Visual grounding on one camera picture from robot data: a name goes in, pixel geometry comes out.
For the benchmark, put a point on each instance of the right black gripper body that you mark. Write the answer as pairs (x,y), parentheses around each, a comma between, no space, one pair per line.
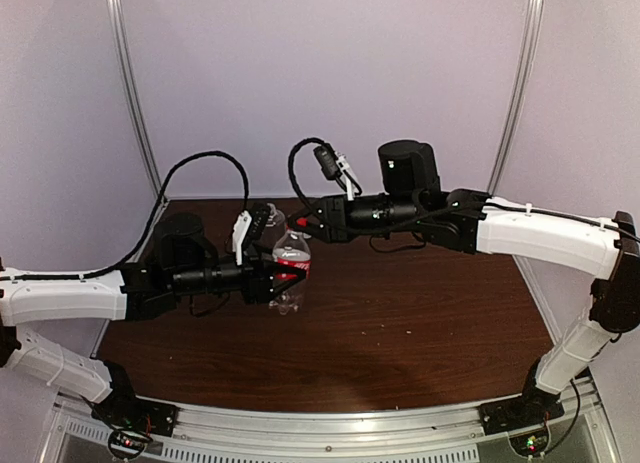
(339,233)

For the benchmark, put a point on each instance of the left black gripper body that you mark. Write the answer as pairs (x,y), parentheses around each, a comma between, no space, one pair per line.
(252,286)

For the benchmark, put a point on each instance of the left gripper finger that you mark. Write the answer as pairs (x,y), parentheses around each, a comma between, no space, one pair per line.
(282,267)
(288,286)

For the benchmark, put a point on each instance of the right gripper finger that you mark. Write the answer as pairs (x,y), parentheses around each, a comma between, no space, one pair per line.
(309,212)
(318,232)

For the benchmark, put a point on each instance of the small cola bottle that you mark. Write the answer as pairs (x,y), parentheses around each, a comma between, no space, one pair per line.
(293,252)

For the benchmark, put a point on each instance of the large clear plastic bottle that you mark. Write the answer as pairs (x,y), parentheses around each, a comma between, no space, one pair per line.
(275,227)

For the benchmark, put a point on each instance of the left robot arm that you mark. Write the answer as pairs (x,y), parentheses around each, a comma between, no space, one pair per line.
(183,264)

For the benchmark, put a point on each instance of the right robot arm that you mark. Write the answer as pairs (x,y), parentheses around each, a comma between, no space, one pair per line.
(472,221)

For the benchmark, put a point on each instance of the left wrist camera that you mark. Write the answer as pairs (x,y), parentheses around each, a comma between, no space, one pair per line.
(248,227)

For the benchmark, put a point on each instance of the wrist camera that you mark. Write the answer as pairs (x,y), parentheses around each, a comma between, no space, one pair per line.
(335,167)
(248,227)

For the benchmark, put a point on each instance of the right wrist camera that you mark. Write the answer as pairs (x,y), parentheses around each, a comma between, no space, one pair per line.
(335,167)

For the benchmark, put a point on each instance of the aluminium front frame rail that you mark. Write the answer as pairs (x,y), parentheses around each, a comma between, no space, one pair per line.
(450,433)

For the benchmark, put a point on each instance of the right rear frame post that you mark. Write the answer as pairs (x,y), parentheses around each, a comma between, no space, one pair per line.
(527,54)

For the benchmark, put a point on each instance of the frame post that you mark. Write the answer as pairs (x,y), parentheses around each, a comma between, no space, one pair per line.
(527,54)
(131,94)

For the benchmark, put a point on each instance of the left rear frame post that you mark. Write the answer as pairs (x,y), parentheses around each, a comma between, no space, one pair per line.
(131,94)

